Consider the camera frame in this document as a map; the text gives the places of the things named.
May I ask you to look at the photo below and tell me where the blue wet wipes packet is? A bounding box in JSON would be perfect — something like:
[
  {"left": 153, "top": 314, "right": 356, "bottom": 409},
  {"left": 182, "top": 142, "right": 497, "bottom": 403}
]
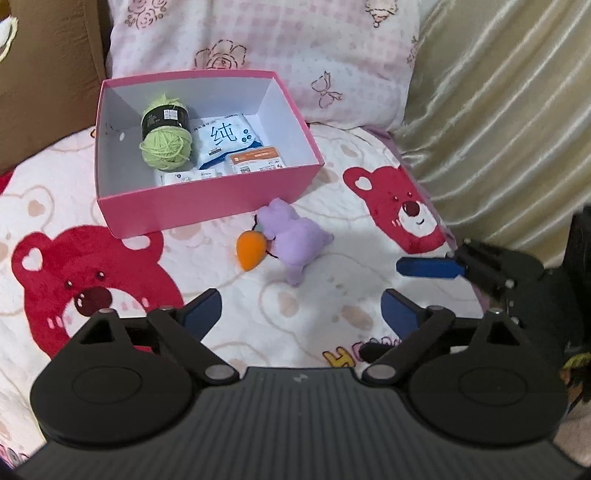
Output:
[{"left": 189, "top": 114, "right": 264, "bottom": 171}]

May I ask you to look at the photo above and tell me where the bear printed blanket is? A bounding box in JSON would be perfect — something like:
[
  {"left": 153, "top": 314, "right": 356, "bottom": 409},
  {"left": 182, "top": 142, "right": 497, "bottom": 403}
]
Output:
[{"left": 0, "top": 122, "right": 488, "bottom": 462}]

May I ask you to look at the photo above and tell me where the orange makeup sponge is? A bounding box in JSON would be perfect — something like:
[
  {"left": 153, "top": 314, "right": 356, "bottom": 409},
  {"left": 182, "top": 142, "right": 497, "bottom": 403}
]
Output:
[{"left": 236, "top": 231, "right": 269, "bottom": 272}]

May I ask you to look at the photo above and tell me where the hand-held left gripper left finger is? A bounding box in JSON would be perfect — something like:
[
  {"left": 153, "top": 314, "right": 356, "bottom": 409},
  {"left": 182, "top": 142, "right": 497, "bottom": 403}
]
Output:
[{"left": 69, "top": 288, "right": 240, "bottom": 386}]

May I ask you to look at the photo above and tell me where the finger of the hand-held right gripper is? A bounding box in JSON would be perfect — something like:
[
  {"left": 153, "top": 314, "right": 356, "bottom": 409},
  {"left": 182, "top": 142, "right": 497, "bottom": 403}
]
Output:
[
  {"left": 396, "top": 239, "right": 546, "bottom": 303},
  {"left": 359, "top": 339, "right": 406, "bottom": 365}
]

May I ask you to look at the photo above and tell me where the purple plush toy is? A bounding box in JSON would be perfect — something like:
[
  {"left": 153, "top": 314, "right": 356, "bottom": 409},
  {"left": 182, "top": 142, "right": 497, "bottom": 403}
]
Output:
[{"left": 255, "top": 198, "right": 334, "bottom": 287}]

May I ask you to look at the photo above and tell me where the pink checked pillow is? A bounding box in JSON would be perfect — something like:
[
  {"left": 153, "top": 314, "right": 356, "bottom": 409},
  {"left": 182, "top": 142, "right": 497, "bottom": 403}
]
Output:
[{"left": 105, "top": 0, "right": 420, "bottom": 131}]

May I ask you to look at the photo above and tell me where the green yarn ball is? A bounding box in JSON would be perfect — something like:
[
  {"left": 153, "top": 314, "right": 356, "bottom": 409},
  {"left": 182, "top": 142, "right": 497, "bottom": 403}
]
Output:
[{"left": 139, "top": 93, "right": 194, "bottom": 171}]

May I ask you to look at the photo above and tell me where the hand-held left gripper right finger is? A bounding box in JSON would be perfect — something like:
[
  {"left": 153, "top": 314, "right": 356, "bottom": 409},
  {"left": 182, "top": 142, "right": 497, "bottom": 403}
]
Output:
[{"left": 362, "top": 289, "right": 532, "bottom": 387}]

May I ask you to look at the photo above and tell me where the clear plastic case orange label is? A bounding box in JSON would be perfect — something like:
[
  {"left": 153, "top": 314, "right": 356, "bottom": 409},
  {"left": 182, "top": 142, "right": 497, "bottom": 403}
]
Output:
[{"left": 229, "top": 146, "right": 286, "bottom": 175}]

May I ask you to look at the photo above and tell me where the pink cardboard box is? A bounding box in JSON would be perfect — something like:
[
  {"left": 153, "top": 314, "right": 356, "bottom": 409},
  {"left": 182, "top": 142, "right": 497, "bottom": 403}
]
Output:
[{"left": 95, "top": 69, "right": 325, "bottom": 240}]

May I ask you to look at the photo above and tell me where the brown pillow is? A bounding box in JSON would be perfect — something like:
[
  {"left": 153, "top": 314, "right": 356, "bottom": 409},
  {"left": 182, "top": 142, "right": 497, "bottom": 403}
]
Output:
[{"left": 0, "top": 0, "right": 109, "bottom": 175}]

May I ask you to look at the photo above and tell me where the gold satin cloth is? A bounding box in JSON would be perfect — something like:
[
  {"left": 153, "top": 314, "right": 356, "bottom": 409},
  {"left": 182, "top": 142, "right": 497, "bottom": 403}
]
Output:
[{"left": 392, "top": 0, "right": 591, "bottom": 268}]

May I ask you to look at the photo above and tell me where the white tissue packet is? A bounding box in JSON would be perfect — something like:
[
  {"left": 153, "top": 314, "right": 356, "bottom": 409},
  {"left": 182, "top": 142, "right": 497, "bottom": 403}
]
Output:
[{"left": 161, "top": 169, "right": 222, "bottom": 186}]

